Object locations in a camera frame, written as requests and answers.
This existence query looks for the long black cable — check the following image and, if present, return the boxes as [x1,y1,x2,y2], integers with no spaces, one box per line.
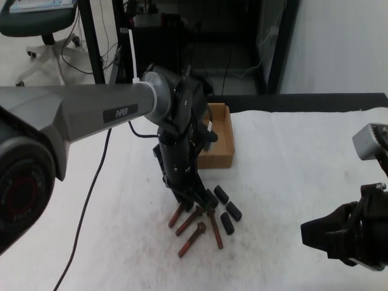
[53,127,113,291]

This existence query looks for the black sleeve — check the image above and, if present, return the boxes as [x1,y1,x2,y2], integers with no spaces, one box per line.
[219,212,236,236]
[206,189,219,209]
[225,200,244,222]
[213,185,230,205]

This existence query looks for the copper bolt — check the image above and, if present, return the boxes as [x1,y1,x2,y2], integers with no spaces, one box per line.
[178,221,207,259]
[206,209,224,250]
[175,205,204,237]
[168,203,186,229]

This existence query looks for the brown cardboard box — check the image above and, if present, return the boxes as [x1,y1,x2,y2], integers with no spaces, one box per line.
[196,102,235,169]

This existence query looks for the white cable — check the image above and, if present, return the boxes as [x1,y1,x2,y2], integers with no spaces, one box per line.
[127,28,141,84]

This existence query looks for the black metal post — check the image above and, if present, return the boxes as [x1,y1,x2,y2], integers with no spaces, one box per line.
[76,0,107,85]

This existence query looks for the office chair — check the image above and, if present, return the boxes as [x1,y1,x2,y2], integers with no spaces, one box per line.
[0,0,89,87]

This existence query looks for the short black cable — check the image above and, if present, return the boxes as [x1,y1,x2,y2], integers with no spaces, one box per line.
[127,120,159,139]

